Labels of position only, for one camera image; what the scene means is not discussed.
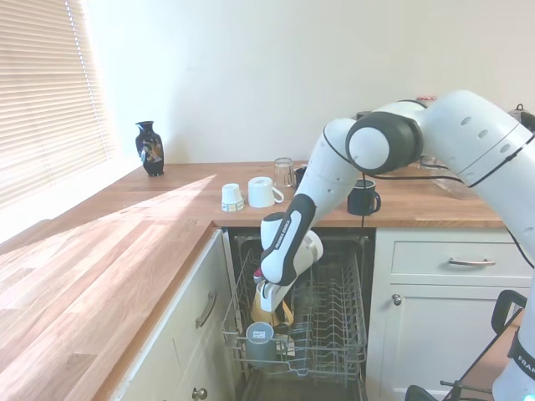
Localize wooden robot mounting table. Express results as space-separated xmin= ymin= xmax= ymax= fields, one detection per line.
xmin=454 ymin=308 xmax=524 ymax=394

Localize navy mug with white specks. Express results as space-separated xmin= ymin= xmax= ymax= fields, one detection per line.
xmin=347 ymin=178 xmax=383 ymax=217

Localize metal drawer handle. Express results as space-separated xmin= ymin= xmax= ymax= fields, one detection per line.
xmin=449 ymin=257 xmax=497 ymax=267
xmin=195 ymin=292 xmax=219 ymax=329

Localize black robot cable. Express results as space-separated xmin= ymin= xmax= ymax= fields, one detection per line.
xmin=324 ymin=133 xmax=535 ymax=269

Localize clear drinking glass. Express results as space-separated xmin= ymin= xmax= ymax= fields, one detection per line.
xmin=273 ymin=157 xmax=296 ymax=190

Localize plain white mug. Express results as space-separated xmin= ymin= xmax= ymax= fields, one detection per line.
xmin=247 ymin=176 xmax=286 ymax=209

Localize white cup with patterned rim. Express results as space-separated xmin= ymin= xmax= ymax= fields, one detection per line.
xmin=220 ymin=182 xmax=247 ymax=213

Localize grey mug with label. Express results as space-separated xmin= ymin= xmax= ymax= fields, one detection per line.
xmin=245 ymin=321 xmax=278 ymax=369

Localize dark blue painted vase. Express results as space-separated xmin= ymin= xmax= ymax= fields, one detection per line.
xmin=135 ymin=120 xmax=166 ymax=178

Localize clear container with black clips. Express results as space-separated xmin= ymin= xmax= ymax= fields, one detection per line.
xmin=420 ymin=154 xmax=482 ymax=201

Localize wire dishwasher cup rack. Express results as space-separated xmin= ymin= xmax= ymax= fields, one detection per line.
xmin=221 ymin=246 xmax=369 ymax=379

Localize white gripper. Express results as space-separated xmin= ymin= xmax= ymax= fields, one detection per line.
xmin=255 ymin=282 xmax=292 ymax=314

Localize dark pot with knob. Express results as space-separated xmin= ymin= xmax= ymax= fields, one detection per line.
xmin=507 ymin=103 xmax=535 ymax=127

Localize cream window blind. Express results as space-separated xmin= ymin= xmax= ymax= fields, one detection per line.
xmin=0 ymin=0 xmax=116 ymax=211

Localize yellow ceramic mug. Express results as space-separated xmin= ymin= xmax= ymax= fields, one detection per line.
xmin=250 ymin=287 xmax=296 ymax=327

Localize open built-in dishwasher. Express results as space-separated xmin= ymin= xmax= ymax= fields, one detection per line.
xmin=221 ymin=227 xmax=377 ymax=401

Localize white cabinet door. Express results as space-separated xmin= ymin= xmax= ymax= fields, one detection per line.
xmin=390 ymin=283 xmax=535 ymax=398

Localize white cabinet drawer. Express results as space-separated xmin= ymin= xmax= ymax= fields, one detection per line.
xmin=390 ymin=240 xmax=535 ymax=277
xmin=165 ymin=232 xmax=229 ymax=360

